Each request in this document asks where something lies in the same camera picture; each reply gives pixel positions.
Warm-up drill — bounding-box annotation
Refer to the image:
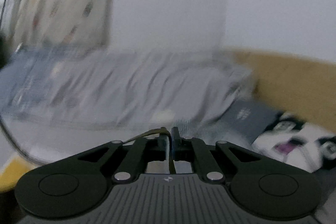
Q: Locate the blue grey patterned duvet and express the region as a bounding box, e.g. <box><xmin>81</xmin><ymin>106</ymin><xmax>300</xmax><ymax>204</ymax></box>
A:
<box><xmin>1</xmin><ymin>47</ymin><xmax>256</xmax><ymax>130</ymax></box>

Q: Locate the dark blue paw pillow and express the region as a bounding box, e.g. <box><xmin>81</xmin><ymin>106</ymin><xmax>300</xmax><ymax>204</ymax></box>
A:
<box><xmin>221</xmin><ymin>100</ymin><xmax>282</xmax><ymax>144</ymax></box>

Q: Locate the black white plush toy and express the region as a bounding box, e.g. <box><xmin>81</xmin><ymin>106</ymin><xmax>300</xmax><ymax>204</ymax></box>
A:
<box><xmin>252</xmin><ymin>113</ymin><xmax>335</xmax><ymax>173</ymax></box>

